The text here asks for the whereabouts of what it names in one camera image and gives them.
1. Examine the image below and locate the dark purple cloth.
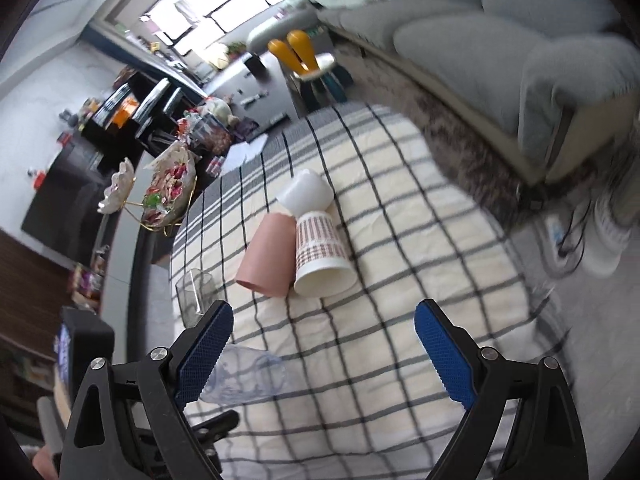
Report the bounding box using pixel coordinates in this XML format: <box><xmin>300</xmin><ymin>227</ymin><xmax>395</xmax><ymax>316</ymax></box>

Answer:
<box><xmin>232</xmin><ymin>117</ymin><xmax>259</xmax><ymax>142</ymax></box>

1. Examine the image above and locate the white tv cabinet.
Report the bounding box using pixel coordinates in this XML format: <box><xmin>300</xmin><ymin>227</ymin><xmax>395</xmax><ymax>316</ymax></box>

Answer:
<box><xmin>100</xmin><ymin>152</ymin><xmax>153</xmax><ymax>364</ymax></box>

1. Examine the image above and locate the clear snack jar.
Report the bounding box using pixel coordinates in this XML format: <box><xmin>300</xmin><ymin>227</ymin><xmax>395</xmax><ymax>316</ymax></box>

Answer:
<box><xmin>191</xmin><ymin>114</ymin><xmax>232</xmax><ymax>156</ymax></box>

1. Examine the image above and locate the red white gadget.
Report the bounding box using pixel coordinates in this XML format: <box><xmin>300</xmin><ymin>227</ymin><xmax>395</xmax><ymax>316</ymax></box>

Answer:
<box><xmin>27</xmin><ymin>168</ymin><xmax>47</xmax><ymax>191</ymax></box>

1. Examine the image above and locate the flat screen television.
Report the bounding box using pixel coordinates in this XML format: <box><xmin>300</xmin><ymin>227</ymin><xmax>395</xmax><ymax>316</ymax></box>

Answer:
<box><xmin>22</xmin><ymin>136</ymin><xmax>117</xmax><ymax>266</ymax></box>

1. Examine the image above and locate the potted plant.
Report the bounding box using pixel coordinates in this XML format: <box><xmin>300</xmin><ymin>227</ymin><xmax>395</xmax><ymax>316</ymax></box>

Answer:
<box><xmin>227</xmin><ymin>41</ymin><xmax>247</xmax><ymax>62</ymax></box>

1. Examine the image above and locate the red snack bag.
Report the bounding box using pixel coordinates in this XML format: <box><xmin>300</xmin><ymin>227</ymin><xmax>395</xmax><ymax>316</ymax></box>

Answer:
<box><xmin>70</xmin><ymin>263</ymin><xmax>103</xmax><ymax>309</ymax></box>

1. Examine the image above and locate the two tier snack tray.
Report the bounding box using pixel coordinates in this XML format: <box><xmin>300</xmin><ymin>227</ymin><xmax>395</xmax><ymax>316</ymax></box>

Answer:
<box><xmin>98</xmin><ymin>141</ymin><xmax>198</xmax><ymax>232</ymax></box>

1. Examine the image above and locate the square clear glass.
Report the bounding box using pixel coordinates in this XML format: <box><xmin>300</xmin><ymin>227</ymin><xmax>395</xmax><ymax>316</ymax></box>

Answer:
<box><xmin>176</xmin><ymin>270</ymin><xmax>216</xmax><ymax>328</ymax></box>

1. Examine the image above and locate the white plastic cup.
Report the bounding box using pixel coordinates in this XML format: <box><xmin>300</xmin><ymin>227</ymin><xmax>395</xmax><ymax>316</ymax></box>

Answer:
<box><xmin>277</xmin><ymin>169</ymin><xmax>334</xmax><ymax>218</ymax></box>

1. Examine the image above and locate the dark coffee table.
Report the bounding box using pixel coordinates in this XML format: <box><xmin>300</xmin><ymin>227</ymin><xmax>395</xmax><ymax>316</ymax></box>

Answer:
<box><xmin>134</xmin><ymin>51</ymin><xmax>306</xmax><ymax>266</ymax></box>

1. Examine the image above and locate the left blue curtain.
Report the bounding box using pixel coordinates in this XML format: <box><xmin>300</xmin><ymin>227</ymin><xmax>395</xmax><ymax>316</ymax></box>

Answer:
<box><xmin>79</xmin><ymin>22</ymin><xmax>207</xmax><ymax>103</ymax></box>

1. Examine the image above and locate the pink plastic cup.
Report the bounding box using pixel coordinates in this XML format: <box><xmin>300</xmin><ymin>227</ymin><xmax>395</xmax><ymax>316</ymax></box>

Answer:
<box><xmin>235</xmin><ymin>212</ymin><xmax>296</xmax><ymax>298</ymax></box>

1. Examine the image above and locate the black cup on table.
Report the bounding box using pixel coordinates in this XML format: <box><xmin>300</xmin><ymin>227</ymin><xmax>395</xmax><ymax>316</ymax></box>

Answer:
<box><xmin>243</xmin><ymin>52</ymin><xmax>268</xmax><ymax>79</ymax></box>

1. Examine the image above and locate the checkered tablecloth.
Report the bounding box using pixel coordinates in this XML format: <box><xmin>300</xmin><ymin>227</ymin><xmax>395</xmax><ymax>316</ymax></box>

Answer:
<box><xmin>170</xmin><ymin>103</ymin><xmax>568</xmax><ymax>479</ymax></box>

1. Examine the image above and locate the grey sectional sofa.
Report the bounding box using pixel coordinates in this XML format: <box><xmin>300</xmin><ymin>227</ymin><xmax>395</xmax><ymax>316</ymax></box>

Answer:
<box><xmin>247</xmin><ymin>0</ymin><xmax>639</xmax><ymax>183</ymax></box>

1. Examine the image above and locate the person's left hand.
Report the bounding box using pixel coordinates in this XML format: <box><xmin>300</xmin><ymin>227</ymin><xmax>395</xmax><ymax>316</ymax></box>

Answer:
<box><xmin>32</xmin><ymin>445</ymin><xmax>58</xmax><ymax>480</ymax></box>

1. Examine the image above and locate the patterned paper cup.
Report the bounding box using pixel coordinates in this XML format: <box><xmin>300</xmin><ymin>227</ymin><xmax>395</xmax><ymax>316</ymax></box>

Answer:
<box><xmin>294</xmin><ymin>211</ymin><xmax>357</xmax><ymax>298</ymax></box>

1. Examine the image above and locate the clear blue plastic bottle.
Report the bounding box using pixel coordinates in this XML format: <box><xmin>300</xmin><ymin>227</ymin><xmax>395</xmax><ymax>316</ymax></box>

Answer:
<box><xmin>200</xmin><ymin>344</ymin><xmax>288</xmax><ymax>406</ymax></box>

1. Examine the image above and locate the white paper sheet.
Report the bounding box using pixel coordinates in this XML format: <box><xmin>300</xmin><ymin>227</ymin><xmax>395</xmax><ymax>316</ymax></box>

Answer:
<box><xmin>220</xmin><ymin>133</ymin><xmax>268</xmax><ymax>176</ymax></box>

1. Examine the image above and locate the black upright piano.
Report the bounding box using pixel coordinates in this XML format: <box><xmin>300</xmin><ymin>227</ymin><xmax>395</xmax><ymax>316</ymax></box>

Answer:
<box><xmin>79</xmin><ymin>72</ymin><xmax>194</xmax><ymax>160</ymax></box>

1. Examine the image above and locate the black remote control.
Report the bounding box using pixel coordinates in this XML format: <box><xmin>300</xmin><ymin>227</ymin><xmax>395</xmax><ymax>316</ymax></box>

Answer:
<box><xmin>265</xmin><ymin>113</ymin><xmax>290</xmax><ymax>129</ymax></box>

